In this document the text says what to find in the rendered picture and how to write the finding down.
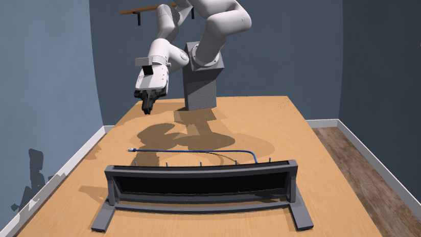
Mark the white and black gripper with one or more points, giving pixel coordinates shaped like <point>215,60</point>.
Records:
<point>152,87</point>

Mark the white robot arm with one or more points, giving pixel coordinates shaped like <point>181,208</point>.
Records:
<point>221,22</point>

